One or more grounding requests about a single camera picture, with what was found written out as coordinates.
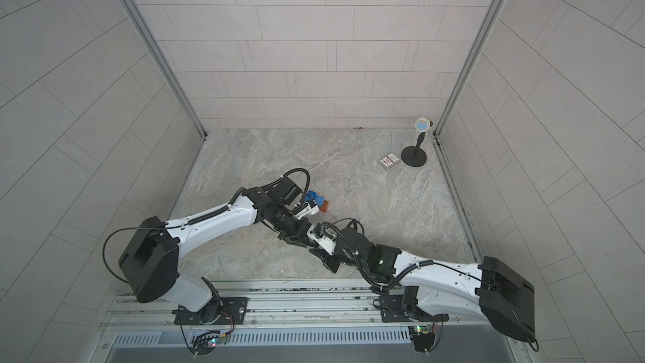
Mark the dark blue lego brick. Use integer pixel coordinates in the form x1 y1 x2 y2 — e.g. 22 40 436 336
305 191 325 205

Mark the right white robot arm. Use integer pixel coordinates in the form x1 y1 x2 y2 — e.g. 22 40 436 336
299 222 539 351

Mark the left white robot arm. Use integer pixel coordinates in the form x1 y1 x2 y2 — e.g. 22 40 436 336
119 176 319 323

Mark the black stand with round disc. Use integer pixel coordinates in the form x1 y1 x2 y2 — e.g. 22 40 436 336
401 118 433 167

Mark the right circuit board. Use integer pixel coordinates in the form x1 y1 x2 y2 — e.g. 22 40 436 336
408 325 442 354

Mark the circuit board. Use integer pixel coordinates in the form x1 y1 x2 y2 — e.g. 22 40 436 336
191 330 231 356
408 325 442 354

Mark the left circuit board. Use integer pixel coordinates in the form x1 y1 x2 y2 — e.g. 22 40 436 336
191 330 231 356

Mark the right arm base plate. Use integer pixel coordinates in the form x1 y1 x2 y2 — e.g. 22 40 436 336
373 295 449 324

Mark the aluminium rail frame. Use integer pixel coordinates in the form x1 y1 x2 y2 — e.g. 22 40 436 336
98 280 489 331

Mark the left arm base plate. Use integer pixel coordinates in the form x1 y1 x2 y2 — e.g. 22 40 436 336
172 297 250 325

